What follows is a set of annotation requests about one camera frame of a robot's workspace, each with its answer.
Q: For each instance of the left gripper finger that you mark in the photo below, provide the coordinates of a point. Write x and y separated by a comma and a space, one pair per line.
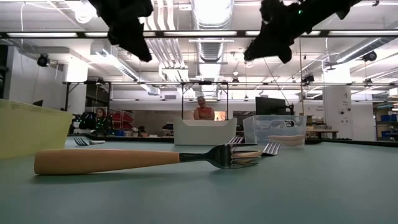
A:
140, 46

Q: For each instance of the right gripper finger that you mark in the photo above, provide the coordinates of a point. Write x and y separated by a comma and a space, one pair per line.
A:
258, 51

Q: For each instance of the black metal gantry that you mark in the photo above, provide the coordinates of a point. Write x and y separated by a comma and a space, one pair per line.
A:
140, 83

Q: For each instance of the black overhead beam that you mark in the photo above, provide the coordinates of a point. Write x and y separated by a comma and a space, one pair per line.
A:
323, 33

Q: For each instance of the black computer monitor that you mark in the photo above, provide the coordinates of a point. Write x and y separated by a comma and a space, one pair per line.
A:
270, 105

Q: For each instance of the black ceiling spotlight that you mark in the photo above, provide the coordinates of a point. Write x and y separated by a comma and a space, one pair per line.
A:
370, 56
308, 78
43, 60

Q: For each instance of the red storage bins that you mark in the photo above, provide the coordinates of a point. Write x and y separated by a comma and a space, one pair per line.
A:
124, 119

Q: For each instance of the person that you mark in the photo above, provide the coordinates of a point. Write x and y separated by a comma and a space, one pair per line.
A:
101, 112
204, 113

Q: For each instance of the clear plastic bin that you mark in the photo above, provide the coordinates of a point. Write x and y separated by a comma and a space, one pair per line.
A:
258, 130

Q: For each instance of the white plastic bin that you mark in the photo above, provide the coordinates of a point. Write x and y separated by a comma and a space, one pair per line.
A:
203, 133

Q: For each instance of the yellow-green plastic bin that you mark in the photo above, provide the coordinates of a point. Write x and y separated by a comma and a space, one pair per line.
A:
31, 130

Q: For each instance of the shelf with blue bins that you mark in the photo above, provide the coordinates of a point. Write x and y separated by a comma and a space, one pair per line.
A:
387, 118

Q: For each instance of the green table mat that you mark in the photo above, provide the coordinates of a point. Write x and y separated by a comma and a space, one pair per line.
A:
217, 199

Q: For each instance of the black metal table frame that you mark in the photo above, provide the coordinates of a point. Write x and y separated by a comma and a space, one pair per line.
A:
140, 139

